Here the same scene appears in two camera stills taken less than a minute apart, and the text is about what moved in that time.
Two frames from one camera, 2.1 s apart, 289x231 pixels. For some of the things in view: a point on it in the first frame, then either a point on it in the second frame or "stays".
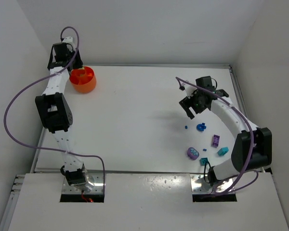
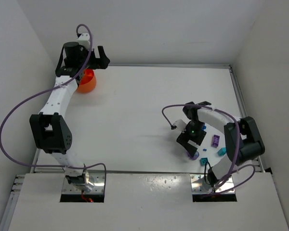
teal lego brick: x=203 y=161 stays
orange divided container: x=83 y=80 stays
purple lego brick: x=216 y=141 stays
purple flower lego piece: x=193 y=153 stays
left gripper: x=63 y=64 -> x=94 y=60
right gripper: x=188 y=106 -> x=189 y=139
